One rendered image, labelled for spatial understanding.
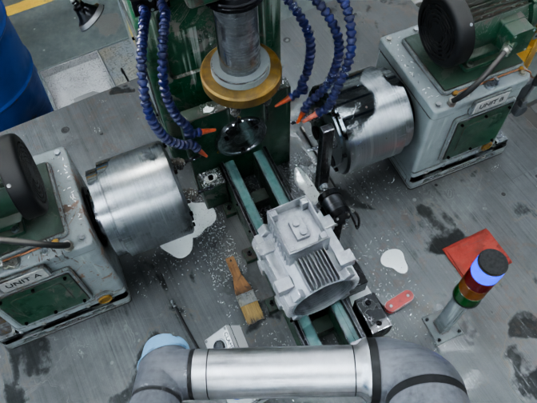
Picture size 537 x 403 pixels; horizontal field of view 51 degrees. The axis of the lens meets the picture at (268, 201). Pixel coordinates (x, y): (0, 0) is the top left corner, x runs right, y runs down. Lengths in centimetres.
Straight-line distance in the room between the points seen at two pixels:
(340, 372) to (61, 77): 212
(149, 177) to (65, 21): 235
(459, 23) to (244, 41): 51
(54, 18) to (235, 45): 255
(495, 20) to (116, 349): 124
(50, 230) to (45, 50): 223
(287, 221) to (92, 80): 157
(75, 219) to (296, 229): 50
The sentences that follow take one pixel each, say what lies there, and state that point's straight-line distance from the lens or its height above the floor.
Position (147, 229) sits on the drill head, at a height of 109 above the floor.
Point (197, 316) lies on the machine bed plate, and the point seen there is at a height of 80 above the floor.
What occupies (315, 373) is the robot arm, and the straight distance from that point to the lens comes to 86.
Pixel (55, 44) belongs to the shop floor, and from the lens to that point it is 347.
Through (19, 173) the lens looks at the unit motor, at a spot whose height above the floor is 135.
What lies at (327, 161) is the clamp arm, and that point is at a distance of 136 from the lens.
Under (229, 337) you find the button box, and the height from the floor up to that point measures 109.
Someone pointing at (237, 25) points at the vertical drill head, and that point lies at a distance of 112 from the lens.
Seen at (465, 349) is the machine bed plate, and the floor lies 80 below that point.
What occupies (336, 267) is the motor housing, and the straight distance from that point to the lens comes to 128.
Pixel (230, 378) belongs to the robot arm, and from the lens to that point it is 86.
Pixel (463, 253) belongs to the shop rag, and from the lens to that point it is 166.
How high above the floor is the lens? 225
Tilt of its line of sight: 60 degrees down
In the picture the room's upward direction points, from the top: 3 degrees counter-clockwise
